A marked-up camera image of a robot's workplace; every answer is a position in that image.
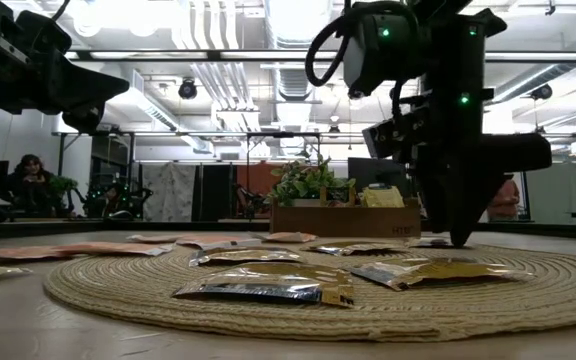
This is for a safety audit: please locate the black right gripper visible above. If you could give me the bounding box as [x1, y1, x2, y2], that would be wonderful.
[410, 89, 553, 248]

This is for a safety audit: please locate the person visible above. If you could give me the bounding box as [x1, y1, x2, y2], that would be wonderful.
[486, 173, 522, 224]
[6, 153, 59, 219]

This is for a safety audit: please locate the small background plant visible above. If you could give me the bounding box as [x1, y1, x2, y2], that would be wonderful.
[48, 175, 77, 199]

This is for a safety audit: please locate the black overhead rig beam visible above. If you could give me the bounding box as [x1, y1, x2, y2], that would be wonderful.
[62, 48, 576, 63]

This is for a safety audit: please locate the pale green partition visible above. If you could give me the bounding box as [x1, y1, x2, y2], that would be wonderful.
[526, 162, 576, 225]

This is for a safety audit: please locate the brown wooden organizer box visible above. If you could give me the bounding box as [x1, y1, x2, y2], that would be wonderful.
[269, 185, 423, 239]

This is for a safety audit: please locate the grey patterned curtain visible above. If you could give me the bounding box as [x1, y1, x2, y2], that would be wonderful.
[140, 162, 198, 223]

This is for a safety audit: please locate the black panel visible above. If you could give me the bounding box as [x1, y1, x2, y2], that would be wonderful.
[199, 163, 239, 222]

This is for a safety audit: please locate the orange panel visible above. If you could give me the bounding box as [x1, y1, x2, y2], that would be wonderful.
[236, 162, 285, 204]

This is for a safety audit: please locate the round woven placemat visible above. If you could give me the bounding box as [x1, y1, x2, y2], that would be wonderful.
[42, 244, 576, 344]

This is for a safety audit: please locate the silver packet behind front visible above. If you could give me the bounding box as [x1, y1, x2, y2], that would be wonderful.
[188, 246, 308, 268]

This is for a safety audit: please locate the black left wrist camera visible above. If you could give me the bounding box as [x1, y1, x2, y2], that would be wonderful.
[15, 8, 73, 55]

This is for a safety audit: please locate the black hanging camera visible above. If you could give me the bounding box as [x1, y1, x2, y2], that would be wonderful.
[177, 76, 199, 101]
[529, 82, 554, 102]

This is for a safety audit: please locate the black metal table frame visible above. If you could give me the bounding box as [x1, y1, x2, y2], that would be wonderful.
[0, 219, 576, 242]

